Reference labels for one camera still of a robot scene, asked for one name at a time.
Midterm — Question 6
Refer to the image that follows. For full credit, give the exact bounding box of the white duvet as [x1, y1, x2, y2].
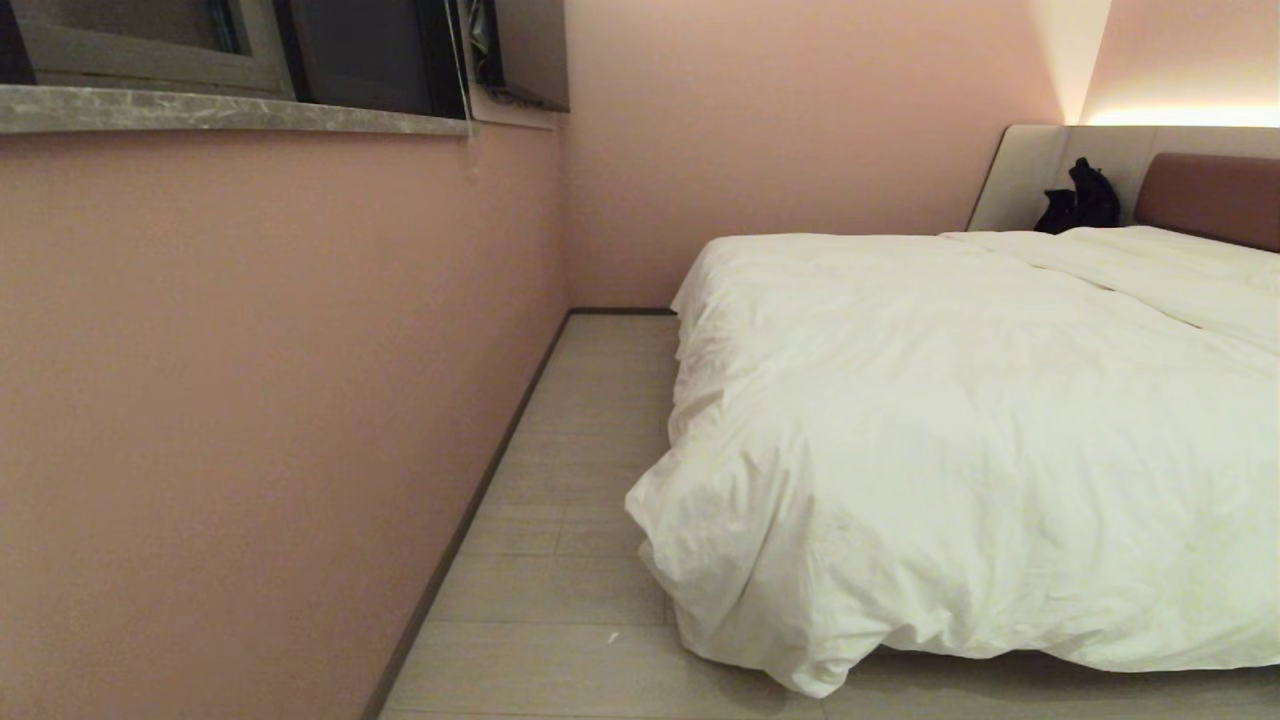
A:
[625, 228, 1280, 699]

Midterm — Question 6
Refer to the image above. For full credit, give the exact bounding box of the grey upholstered headboard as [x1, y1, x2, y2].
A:
[966, 124, 1280, 234]

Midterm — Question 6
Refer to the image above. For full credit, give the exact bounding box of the black bag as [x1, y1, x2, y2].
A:
[1034, 157, 1122, 235]

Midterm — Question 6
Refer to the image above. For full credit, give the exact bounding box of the grey marble window sill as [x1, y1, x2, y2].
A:
[0, 84, 474, 137]

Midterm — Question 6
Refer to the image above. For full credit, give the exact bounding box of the brown headboard cushion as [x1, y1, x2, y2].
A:
[1133, 152, 1280, 253]

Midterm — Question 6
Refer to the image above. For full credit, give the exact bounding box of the dark window frame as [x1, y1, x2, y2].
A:
[0, 0, 571, 121]

